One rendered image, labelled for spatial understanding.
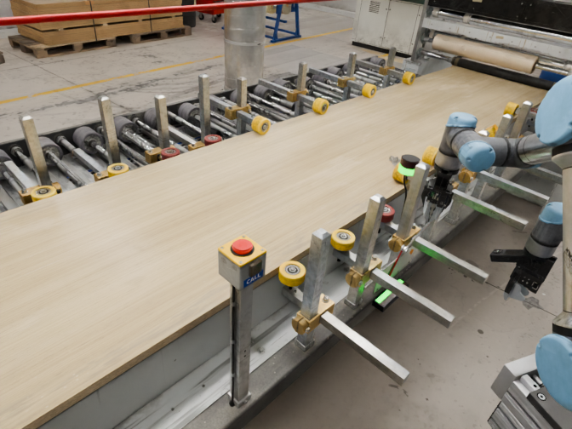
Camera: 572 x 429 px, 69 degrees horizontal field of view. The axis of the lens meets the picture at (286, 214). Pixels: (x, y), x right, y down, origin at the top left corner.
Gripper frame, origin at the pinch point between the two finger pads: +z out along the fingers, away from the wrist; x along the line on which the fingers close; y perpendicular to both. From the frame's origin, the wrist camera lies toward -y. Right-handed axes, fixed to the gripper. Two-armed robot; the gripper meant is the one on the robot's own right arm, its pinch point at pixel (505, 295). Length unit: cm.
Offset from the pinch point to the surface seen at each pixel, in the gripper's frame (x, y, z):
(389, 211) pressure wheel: 0.6, -46.2, -7.9
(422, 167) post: -5.4, -36.4, -32.8
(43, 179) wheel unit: -84, -144, -8
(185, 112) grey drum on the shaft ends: 5, -184, 0
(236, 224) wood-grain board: -48, -77, -7
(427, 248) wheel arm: -1.4, -27.7, -3.0
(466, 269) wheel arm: -1.5, -13.2, -3.0
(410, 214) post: -5.7, -35.5, -15.0
